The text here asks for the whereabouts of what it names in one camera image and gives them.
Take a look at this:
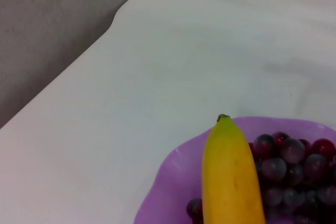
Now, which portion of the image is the yellow banana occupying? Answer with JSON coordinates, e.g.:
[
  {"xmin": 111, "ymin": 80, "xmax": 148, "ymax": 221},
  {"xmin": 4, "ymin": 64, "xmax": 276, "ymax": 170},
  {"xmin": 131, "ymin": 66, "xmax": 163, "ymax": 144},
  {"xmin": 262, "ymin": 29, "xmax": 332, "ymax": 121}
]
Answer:
[{"xmin": 201, "ymin": 114, "xmax": 266, "ymax": 224}]

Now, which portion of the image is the dark red grape bunch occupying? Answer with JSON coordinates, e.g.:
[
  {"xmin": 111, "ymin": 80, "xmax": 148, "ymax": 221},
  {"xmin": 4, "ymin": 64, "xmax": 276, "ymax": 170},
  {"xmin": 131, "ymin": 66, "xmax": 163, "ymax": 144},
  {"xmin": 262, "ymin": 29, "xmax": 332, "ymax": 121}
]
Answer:
[{"xmin": 186, "ymin": 131, "xmax": 336, "ymax": 224}]

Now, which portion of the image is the purple wavy plastic bowl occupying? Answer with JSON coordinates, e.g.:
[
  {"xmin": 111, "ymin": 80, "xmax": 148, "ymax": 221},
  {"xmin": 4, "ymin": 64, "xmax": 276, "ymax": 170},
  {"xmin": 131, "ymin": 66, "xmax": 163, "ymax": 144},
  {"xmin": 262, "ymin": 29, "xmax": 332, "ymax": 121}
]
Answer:
[{"xmin": 134, "ymin": 116, "xmax": 336, "ymax": 224}]

